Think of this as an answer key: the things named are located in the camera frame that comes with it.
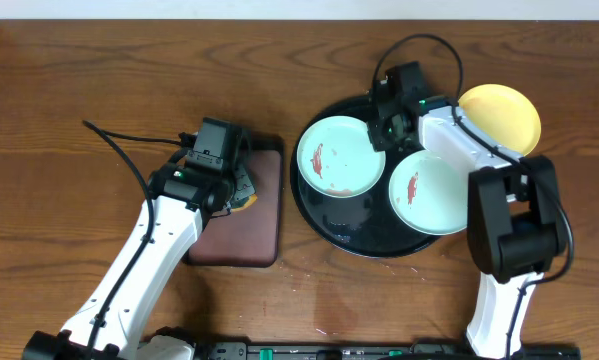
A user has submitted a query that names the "green yellow sponge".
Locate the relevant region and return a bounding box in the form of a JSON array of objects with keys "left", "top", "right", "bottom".
[{"left": 229, "top": 168, "right": 257, "bottom": 212}]

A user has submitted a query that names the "mint green plate top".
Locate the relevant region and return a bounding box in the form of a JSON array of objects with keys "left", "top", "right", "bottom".
[{"left": 296, "top": 115, "right": 386, "bottom": 198}]

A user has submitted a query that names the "mint green plate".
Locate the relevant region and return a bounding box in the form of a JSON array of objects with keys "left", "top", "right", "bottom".
[
  {"left": 388, "top": 150, "right": 468, "bottom": 236},
  {"left": 296, "top": 115, "right": 386, "bottom": 198}
]

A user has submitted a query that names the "yellow plate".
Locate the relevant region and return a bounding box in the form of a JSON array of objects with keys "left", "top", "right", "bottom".
[{"left": 459, "top": 84, "right": 541, "bottom": 155}]

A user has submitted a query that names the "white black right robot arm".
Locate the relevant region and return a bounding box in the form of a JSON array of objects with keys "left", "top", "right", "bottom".
[{"left": 369, "top": 62, "right": 574, "bottom": 359}]

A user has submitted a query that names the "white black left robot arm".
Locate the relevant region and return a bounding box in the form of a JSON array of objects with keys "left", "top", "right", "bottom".
[{"left": 22, "top": 118, "right": 252, "bottom": 360}]

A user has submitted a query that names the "black rectangular tray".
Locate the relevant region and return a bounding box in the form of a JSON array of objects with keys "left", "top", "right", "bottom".
[{"left": 182, "top": 134, "right": 284, "bottom": 268}]

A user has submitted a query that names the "round black tray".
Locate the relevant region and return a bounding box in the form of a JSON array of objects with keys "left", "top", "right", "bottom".
[{"left": 289, "top": 94, "right": 450, "bottom": 260}]

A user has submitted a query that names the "mint green plate right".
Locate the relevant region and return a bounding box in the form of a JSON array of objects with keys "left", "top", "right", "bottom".
[{"left": 388, "top": 150, "right": 468, "bottom": 236}]

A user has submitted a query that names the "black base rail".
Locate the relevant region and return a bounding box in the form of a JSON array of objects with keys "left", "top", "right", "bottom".
[{"left": 143, "top": 341, "right": 583, "bottom": 360}]

